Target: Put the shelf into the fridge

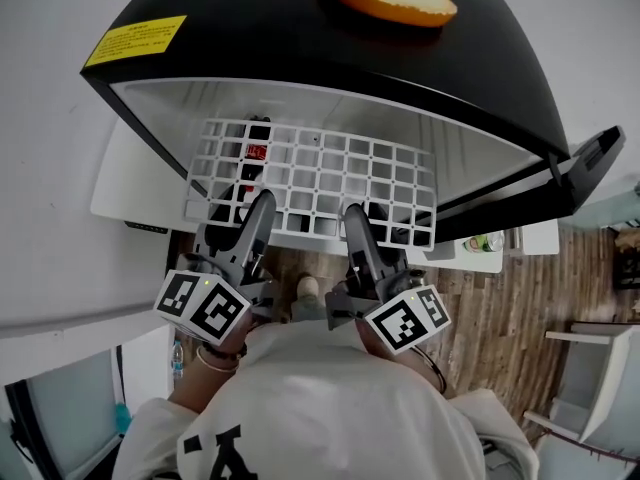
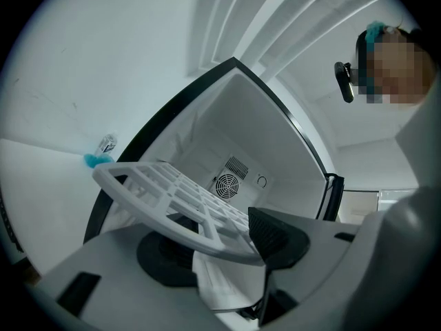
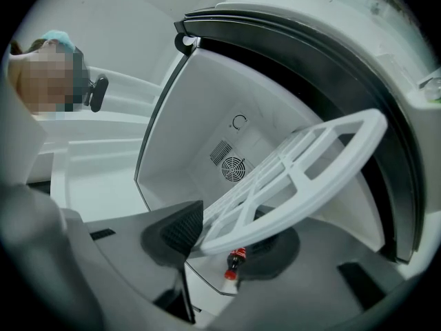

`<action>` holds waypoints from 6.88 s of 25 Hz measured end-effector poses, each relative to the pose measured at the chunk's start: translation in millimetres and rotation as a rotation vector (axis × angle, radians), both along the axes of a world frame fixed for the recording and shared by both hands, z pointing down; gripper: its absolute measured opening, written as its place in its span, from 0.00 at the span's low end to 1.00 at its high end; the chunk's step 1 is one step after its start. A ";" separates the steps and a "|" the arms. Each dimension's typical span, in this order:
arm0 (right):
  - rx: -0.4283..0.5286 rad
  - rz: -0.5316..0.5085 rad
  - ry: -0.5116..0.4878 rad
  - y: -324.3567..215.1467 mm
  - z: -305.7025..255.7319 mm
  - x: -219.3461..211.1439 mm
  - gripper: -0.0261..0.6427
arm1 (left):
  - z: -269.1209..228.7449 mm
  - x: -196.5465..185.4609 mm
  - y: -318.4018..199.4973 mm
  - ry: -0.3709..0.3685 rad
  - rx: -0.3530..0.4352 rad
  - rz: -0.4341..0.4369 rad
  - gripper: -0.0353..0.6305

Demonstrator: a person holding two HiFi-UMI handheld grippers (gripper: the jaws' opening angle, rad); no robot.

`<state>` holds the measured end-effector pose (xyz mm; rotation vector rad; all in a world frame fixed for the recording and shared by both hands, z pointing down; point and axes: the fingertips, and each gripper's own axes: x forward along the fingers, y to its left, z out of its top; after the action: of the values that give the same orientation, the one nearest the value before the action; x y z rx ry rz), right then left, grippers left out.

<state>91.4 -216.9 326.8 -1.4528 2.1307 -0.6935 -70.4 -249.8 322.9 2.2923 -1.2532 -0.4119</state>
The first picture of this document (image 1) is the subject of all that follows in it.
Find clear water bottle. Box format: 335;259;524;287
170;338;185;380

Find teal fluffy cloth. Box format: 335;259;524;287
114;401;134;434

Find dark bead bracelet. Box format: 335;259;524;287
202;340;249;362

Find red cable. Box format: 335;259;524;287
547;427;640;457

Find black mini fridge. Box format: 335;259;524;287
79;0;627;244

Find gold bangle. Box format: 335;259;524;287
195;345;241;374

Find black framed glass door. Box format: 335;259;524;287
0;345;126;480

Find white side table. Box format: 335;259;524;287
522;321;640;444

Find brown cardboard box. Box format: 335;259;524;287
613;225;640;257

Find white desk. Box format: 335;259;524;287
89;117;560;275

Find person's white printed shirt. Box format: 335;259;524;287
112;320;541;480

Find white chair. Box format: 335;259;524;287
504;217;560;257

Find person's grey trouser leg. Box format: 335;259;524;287
289;295;329;325

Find yellow warning sticker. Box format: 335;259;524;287
82;15;189;69

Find person's left forearm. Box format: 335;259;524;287
167;312;254;414

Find person's right forearm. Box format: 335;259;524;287
355;317;449;399

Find green soda can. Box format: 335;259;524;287
462;231;506;254

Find black wrist band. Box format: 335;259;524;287
412;345;449;395

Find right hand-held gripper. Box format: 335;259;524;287
325;201;452;357

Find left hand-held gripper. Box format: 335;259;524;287
152;187;277;347

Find person's light shoe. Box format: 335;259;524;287
295;273;321;302

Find white wire fridge shelf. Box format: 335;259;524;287
183;117;439;253

